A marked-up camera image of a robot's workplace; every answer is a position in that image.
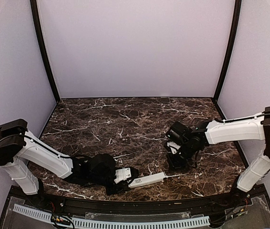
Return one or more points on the black right corner frame post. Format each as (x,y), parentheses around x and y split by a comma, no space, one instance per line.
(229,49)

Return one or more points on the black left corner frame post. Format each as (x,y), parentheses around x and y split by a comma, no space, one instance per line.
(42,47)

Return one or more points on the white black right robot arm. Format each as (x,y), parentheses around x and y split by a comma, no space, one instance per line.
(184,143)

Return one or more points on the black curved front table rail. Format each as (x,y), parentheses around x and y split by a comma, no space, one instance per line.
(172,194)

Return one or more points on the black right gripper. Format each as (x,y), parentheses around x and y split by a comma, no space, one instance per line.
(174,164)

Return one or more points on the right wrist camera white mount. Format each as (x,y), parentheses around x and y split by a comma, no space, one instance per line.
(172,147)

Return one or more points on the black corner frame post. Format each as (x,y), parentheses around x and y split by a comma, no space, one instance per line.
(229,49)
(42,47)

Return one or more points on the white slotted cable duct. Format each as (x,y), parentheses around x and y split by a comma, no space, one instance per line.
(114,221)

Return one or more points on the small circuit board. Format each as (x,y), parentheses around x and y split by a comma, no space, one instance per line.
(59,220)
(238,213)

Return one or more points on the white remote control body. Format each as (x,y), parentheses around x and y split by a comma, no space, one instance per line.
(147,180)

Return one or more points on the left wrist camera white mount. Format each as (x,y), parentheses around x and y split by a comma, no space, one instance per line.
(125,174)

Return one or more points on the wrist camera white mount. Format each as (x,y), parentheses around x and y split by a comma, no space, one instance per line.
(125,174)
(172,147)

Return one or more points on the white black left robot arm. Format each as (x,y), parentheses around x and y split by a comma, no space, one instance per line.
(18,143)

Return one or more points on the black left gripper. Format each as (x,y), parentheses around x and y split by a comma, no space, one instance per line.
(120,187)

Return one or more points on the left small circuit board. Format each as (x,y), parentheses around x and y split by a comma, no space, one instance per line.
(59,220)

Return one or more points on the right small circuit board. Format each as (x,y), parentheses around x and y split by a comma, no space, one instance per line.
(238,213)

